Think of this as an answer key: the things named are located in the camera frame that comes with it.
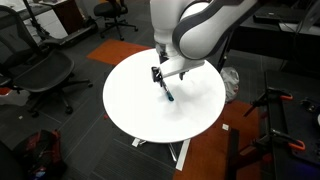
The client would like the teal marker pen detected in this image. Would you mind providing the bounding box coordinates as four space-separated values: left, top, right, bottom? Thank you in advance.
162 81 174 101

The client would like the black orange clamp lower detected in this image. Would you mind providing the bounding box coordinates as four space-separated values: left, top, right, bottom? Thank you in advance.
253 128 306 151

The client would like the black desk top right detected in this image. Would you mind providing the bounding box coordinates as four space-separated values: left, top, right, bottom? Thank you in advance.
217 3 320 76

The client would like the round white table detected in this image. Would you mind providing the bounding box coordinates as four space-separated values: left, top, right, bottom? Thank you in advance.
102 47 227 172

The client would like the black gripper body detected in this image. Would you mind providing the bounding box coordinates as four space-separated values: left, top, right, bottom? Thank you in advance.
157 54 204 78

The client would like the black orange clamp upper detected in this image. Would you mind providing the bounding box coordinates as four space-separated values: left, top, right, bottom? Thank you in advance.
244 87 293 117

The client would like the black box on desk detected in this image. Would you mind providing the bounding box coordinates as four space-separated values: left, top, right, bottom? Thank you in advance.
253 13 279 24

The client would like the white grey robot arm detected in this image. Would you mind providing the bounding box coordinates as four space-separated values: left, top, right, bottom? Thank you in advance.
150 0 268 82

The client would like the black office chair far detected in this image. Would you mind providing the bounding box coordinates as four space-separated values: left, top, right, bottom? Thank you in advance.
93 0 138 41

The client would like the black orange clamp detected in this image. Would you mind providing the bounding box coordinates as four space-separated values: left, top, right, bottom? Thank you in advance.
244 87 293 117
253 128 306 151

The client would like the white plastic bag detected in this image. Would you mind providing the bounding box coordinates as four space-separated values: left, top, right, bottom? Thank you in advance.
220 67 240 103

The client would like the black workbench right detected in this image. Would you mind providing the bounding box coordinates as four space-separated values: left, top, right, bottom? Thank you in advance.
265 71 320 180

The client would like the red and black backpack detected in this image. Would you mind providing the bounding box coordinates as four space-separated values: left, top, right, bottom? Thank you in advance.
13 130 67 180

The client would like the black mesh office chair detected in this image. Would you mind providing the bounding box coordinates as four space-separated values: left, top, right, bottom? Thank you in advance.
0 5 93 117

